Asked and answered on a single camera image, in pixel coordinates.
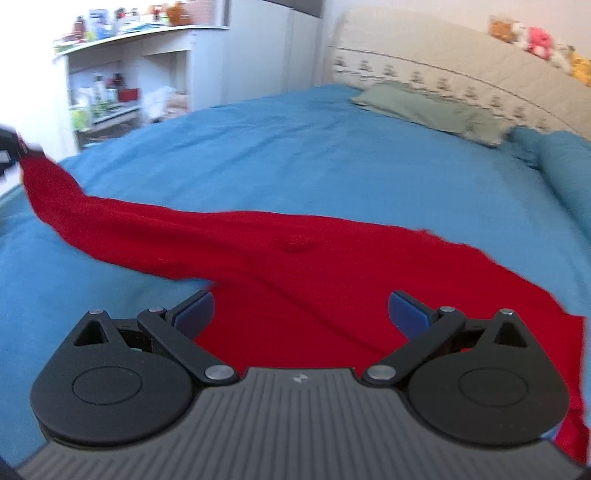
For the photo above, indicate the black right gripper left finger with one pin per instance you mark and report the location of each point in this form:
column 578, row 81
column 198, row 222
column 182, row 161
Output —
column 115, row 382

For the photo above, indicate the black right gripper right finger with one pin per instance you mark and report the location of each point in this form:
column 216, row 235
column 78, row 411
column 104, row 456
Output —
column 479, row 382

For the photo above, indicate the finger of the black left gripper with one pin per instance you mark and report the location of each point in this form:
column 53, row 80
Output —
column 13, row 148

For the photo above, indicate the red knit garment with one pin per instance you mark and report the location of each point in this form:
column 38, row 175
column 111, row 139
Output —
column 298, row 291

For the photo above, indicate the white shelf unit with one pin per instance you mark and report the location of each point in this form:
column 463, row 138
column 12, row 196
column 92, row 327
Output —
column 189, row 59

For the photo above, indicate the rolled blue blanket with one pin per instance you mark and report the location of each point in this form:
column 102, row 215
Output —
column 563, row 158

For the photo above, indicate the white wardrobe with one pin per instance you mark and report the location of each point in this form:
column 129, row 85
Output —
column 271, row 48

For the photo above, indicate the blue bed sheet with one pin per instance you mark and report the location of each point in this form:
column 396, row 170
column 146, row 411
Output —
column 310, row 152

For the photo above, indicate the green pillow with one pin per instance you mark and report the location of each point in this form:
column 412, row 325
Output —
column 448, row 115

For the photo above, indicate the beige quilted headboard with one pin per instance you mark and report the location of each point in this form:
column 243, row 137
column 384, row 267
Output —
column 374, row 44

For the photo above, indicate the plush toys on headboard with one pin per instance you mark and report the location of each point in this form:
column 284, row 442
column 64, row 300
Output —
column 540, row 43

